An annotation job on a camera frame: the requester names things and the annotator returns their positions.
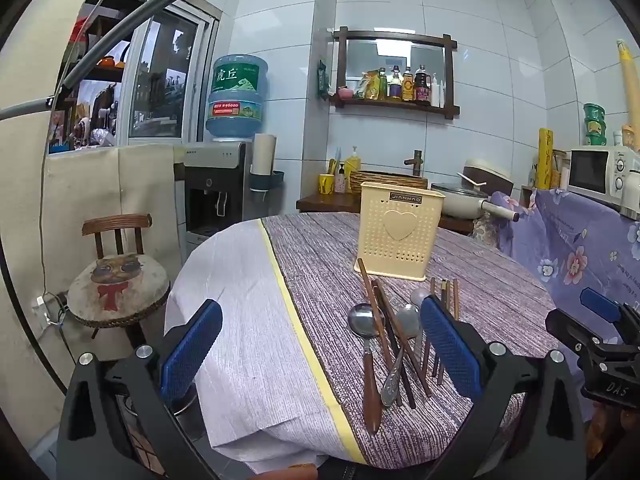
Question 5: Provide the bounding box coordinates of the small metal spoon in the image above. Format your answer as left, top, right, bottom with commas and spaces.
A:
410, 287, 433, 361

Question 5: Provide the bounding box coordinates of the dark soy sauce bottle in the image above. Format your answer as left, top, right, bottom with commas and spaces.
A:
414, 65, 432, 106

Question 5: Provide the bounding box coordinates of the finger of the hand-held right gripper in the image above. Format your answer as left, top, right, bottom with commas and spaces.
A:
545, 308, 608, 356
580, 287, 640, 343

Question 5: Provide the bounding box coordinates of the dark wooden framed wall shelf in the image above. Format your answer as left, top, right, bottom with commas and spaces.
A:
330, 26, 461, 120

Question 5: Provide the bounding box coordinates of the stack of green cups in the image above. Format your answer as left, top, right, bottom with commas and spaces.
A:
582, 103, 607, 147

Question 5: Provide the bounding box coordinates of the ornate handled metal spoon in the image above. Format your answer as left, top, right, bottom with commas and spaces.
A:
381, 304, 422, 407

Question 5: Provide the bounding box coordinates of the wooden handled metal spoon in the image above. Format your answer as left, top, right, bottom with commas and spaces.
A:
347, 302, 387, 435

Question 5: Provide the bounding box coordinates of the yellow dish soap bottle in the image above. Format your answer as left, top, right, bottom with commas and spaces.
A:
344, 146, 362, 190

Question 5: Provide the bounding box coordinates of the grey curved tube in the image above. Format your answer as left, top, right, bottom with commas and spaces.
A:
59, 0, 196, 92

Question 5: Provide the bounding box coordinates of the tall beige roll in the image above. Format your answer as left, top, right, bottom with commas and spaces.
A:
616, 39, 640, 152

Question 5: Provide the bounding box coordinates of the grey water dispenser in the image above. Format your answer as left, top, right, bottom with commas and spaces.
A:
182, 141, 253, 261

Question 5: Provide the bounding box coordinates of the dark wooden counter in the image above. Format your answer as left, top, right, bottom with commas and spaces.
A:
296, 191, 473, 234

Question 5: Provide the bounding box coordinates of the cream pan with lid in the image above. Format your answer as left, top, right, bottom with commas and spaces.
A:
431, 182, 521, 222

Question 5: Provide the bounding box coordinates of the glass cabinet door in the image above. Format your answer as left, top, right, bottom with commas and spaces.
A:
127, 5, 213, 142

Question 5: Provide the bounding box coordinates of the cluttered storage shelf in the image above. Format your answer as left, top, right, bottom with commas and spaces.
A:
47, 2, 132, 155

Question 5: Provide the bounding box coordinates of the wooden chair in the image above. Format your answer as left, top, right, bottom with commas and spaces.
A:
67, 214, 171, 353

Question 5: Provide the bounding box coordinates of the white power strip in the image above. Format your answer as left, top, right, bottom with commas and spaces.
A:
32, 294, 68, 328

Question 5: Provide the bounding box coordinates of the woven brown sink basin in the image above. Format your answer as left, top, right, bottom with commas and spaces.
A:
348, 170, 429, 196

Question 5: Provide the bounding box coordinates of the cat print seat cushion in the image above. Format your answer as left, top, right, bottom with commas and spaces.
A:
67, 254, 171, 327

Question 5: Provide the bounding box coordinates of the yellow wrapped roll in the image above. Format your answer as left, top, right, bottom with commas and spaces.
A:
537, 128, 555, 190

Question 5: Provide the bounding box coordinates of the blue water jug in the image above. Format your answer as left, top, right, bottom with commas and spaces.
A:
205, 54, 269, 142

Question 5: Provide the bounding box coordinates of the green hanging packet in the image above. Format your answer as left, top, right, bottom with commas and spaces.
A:
316, 60, 331, 101

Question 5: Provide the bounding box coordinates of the dark teal roll holder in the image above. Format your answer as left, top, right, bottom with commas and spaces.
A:
249, 171, 285, 194

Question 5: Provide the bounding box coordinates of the white microwave oven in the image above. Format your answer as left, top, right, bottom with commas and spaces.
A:
567, 146, 640, 212

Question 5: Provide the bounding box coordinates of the brown and white rice cooker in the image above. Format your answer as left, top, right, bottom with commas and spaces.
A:
462, 158, 514, 197

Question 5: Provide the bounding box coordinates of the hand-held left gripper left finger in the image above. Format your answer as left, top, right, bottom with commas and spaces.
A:
57, 299, 224, 480

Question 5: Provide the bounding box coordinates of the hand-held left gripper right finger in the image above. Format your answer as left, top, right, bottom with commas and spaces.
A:
419, 294, 586, 480

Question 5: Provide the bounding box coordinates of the yellow seasoning bag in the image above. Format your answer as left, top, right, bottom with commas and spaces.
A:
356, 71, 381, 100

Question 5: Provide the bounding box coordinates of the purple floral cloth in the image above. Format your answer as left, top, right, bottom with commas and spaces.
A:
472, 189, 640, 322

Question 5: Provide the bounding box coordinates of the beige cloth cover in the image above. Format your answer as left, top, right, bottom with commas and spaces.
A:
41, 144, 177, 361

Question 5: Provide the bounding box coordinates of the beige plastic utensil holder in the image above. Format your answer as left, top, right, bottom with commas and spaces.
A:
354, 181, 446, 281

